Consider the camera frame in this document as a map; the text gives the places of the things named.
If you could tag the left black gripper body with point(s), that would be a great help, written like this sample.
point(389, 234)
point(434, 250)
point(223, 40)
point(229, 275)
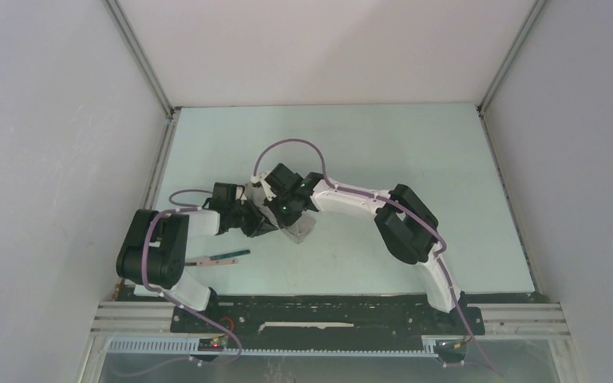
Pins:
point(244, 218)

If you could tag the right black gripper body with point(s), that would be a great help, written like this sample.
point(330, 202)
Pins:
point(284, 209)

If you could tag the grey cloth napkin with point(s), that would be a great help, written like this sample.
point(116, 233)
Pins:
point(296, 232)

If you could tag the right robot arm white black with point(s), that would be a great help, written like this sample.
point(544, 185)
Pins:
point(407, 227)

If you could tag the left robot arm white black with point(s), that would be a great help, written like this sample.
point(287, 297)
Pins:
point(154, 249)

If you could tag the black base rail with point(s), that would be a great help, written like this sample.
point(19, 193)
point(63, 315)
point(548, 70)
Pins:
point(363, 323)

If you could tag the left aluminium frame post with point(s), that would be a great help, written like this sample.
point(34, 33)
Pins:
point(139, 55)

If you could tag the aluminium frame post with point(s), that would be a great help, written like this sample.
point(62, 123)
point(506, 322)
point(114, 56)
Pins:
point(139, 55)
point(522, 35)

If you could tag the white slotted cable duct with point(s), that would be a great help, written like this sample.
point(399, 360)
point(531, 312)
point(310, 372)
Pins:
point(217, 347)

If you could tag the right aluminium frame post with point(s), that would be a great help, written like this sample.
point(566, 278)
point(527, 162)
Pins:
point(522, 35)

